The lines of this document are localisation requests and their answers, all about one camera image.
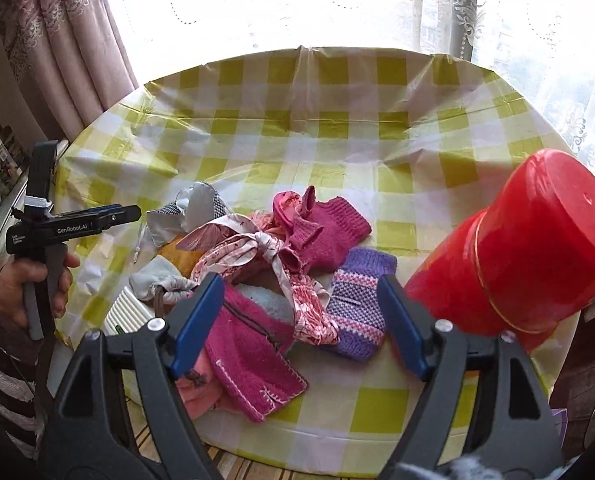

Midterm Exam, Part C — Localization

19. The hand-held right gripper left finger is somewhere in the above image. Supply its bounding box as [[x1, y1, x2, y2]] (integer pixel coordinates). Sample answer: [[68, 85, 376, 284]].
[[40, 274, 225, 480]]

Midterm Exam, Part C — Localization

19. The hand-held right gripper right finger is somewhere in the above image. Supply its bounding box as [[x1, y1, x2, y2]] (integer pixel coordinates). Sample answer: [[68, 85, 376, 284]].
[[376, 274, 567, 480]]

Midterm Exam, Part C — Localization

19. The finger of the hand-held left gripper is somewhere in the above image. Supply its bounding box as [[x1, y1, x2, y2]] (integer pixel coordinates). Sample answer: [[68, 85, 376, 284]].
[[102, 204, 142, 229]]

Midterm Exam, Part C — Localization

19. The white ribbed plastic basket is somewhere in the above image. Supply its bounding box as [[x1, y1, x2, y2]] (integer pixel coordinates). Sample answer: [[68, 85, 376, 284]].
[[104, 287, 167, 336]]

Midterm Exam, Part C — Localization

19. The light blue fuzzy sock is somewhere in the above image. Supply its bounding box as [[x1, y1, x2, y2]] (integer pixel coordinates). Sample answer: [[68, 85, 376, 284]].
[[234, 282, 298, 330]]

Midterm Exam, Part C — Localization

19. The person's left forearm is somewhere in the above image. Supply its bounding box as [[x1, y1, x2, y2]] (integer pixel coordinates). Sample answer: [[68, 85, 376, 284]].
[[0, 280, 53, 461]]

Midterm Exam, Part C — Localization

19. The person's left hand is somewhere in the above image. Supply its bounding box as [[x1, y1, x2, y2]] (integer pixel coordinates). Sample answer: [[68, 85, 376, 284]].
[[0, 252, 81, 330]]

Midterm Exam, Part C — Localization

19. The purple striped knit glove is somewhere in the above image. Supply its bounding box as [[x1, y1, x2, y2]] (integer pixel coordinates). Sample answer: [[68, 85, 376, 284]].
[[321, 247, 398, 363]]

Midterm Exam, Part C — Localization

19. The salmon pink fleece cloth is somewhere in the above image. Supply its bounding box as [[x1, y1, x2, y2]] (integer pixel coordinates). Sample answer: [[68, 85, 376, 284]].
[[174, 347, 238, 418]]

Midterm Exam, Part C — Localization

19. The grey plaid cloth pouch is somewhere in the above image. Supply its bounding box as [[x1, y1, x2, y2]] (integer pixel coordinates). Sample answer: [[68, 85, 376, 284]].
[[146, 182, 229, 248]]

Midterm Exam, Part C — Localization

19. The orange cloth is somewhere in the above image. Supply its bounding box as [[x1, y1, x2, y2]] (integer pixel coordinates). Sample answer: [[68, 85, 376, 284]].
[[157, 234, 209, 279]]

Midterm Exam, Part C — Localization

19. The row of glass jars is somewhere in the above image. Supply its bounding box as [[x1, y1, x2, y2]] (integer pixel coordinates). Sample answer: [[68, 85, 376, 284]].
[[0, 122, 30, 195]]

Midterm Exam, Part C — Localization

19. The pink floral cloth strip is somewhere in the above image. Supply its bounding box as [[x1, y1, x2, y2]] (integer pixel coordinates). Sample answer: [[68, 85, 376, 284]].
[[177, 212, 341, 347]]

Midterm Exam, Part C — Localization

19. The magenta knit glove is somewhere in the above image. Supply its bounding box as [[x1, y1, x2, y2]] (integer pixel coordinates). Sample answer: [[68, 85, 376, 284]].
[[280, 196, 373, 275]]

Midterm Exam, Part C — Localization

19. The magenta coin purse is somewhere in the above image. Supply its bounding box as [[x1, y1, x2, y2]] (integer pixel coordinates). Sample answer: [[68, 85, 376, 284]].
[[272, 186, 319, 233]]

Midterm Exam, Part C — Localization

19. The red plastic bucket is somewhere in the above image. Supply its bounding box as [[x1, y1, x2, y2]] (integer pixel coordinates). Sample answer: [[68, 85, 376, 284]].
[[405, 149, 595, 356]]

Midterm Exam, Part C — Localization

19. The dark brown furniture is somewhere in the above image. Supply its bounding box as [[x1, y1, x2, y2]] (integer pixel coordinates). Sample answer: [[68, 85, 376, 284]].
[[550, 305, 595, 461]]

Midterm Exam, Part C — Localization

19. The pink patterned curtain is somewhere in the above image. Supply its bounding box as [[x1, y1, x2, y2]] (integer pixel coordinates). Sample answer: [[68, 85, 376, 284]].
[[0, 0, 140, 143]]

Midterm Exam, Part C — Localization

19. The yellow checkered tablecloth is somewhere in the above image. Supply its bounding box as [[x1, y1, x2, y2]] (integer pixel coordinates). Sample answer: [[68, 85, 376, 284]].
[[60, 46, 585, 478]]

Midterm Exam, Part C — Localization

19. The white lace curtain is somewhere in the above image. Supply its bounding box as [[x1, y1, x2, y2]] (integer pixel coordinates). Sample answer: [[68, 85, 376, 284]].
[[412, 0, 595, 201]]

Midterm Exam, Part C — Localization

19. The grey drawstring pouch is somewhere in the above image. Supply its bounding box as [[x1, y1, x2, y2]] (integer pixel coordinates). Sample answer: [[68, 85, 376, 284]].
[[128, 257, 199, 307]]

